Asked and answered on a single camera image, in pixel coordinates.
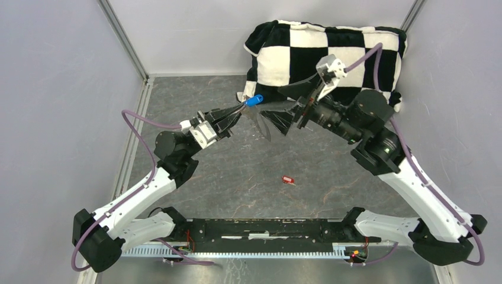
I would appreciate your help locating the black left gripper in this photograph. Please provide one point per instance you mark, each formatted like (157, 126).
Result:
(221, 127)

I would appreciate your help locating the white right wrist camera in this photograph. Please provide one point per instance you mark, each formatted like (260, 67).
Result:
(331, 70)

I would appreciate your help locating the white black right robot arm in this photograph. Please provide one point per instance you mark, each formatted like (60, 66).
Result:
(441, 232)

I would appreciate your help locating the blue tag key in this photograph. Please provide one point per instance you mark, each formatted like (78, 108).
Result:
(253, 101)

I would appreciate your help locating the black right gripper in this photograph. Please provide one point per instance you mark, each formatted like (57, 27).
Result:
(305, 91)

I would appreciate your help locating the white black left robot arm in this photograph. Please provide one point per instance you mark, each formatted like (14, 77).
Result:
(101, 237)

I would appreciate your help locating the silver metal key holder plate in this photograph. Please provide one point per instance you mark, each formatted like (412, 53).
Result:
(253, 113)

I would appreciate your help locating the black white checkered pillow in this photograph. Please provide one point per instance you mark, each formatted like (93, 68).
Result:
(285, 52)

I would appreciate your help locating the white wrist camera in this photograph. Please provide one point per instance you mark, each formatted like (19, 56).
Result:
(331, 70)
(203, 133)

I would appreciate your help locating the white toothed cable duct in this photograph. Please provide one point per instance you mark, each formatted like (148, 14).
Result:
(159, 250)

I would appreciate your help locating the red tag key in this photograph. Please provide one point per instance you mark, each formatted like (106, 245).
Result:
(288, 180)

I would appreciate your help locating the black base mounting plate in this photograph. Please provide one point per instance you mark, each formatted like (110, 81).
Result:
(266, 235)

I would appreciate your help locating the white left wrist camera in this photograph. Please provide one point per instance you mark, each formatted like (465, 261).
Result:
(203, 133)

